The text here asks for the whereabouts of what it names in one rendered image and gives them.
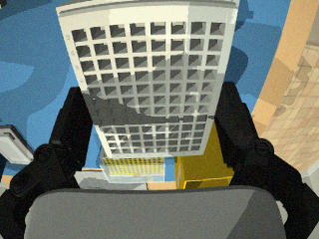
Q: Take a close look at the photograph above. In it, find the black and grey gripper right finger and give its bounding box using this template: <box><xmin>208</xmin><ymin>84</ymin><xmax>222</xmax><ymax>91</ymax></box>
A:
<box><xmin>214</xmin><ymin>82</ymin><xmax>319</xmax><ymax>239</ymax></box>

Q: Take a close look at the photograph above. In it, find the white rectangular plate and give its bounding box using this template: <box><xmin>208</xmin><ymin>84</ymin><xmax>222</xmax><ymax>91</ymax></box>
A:
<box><xmin>0</xmin><ymin>134</ymin><xmax>31</xmax><ymax>164</ymax></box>

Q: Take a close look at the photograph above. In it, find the yellow open-top bin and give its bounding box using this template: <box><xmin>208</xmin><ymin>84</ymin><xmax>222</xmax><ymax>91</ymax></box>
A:
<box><xmin>174</xmin><ymin>122</ymin><xmax>234</xmax><ymax>189</ymax></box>

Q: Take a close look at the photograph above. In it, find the white multiwell plate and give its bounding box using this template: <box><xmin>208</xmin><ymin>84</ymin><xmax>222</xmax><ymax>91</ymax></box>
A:
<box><xmin>56</xmin><ymin>0</ymin><xmax>239</xmax><ymax>158</ymax></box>

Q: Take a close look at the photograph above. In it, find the blue bench mat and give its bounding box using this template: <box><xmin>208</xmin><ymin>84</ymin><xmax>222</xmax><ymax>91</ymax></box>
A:
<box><xmin>0</xmin><ymin>0</ymin><xmax>291</xmax><ymax>168</ymax></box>

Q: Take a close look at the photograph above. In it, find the dark blue open box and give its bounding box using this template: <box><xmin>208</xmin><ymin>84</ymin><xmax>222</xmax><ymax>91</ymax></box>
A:
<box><xmin>0</xmin><ymin>154</ymin><xmax>7</xmax><ymax>182</ymax></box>

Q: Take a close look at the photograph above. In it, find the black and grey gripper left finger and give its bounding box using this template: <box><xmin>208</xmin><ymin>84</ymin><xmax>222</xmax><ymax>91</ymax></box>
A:
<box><xmin>0</xmin><ymin>87</ymin><xmax>93</xmax><ymax>239</ymax></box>

